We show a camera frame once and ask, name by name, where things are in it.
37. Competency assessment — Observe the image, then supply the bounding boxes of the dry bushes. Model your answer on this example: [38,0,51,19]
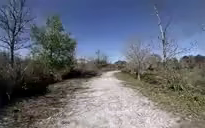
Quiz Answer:
[121,54,205,98]

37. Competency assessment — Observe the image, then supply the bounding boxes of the dry brown ground verge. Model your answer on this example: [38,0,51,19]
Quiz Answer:
[0,75,101,128]

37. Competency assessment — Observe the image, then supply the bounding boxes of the distant building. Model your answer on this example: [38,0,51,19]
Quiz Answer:
[113,59,128,66]

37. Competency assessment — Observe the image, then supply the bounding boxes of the small bare tree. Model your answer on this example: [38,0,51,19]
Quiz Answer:
[124,41,154,81]

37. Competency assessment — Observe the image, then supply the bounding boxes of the dry brown brush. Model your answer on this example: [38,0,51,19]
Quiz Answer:
[0,53,103,108]

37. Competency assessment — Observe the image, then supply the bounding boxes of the distant bare trees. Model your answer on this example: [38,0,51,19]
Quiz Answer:
[94,49,110,65]

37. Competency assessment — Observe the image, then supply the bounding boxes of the pale gravel path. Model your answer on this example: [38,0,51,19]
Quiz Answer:
[39,69,188,128]

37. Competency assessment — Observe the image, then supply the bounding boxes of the dry grass verge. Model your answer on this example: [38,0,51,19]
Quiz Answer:
[114,71,205,128]

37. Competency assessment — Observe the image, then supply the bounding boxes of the dark bare tree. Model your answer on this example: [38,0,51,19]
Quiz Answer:
[0,0,36,68]

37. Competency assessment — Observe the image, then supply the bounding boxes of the dark-roofed building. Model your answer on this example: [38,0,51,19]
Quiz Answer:
[180,54,205,66]

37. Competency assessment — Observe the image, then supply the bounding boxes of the tall pale bare tree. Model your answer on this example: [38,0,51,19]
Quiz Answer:
[151,4,191,68]

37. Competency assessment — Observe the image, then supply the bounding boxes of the green leafy tree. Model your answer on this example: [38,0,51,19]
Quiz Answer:
[29,14,78,73]

